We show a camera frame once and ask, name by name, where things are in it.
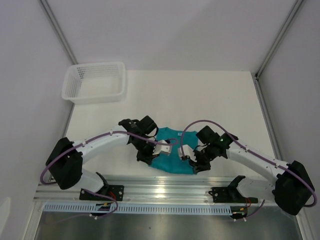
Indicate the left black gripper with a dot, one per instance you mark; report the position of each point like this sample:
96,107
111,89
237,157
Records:
147,158

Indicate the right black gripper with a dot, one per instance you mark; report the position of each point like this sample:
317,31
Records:
198,166

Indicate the teal t shirt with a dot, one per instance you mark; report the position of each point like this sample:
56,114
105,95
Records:
172,163

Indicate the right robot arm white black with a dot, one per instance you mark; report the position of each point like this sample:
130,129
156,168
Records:
286,184

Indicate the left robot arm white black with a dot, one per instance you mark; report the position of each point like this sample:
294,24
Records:
65,163

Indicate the white perforated plastic basket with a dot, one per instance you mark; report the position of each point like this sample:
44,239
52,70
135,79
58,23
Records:
93,83

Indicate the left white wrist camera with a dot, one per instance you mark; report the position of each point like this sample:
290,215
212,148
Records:
162,148

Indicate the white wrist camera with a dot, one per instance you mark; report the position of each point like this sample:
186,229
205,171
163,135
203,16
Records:
186,153
162,148

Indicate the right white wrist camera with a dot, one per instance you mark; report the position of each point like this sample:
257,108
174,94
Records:
186,153

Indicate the aluminium mounting rail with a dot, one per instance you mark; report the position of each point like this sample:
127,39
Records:
169,190

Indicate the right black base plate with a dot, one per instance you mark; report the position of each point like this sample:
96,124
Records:
230,195

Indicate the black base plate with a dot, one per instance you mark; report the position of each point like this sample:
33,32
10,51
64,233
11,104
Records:
113,191
230,195

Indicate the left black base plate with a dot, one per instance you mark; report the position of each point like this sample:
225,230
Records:
113,191

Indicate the right aluminium side rail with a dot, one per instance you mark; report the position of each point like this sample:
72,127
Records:
268,121

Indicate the white slotted cable duct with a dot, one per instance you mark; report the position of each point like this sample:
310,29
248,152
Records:
130,208

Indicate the left aluminium frame post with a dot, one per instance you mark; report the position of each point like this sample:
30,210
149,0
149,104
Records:
58,31

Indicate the aluminium frame post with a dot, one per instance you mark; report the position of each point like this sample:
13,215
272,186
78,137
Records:
58,31
283,30

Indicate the right aluminium frame post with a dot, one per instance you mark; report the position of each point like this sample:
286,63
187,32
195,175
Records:
283,30

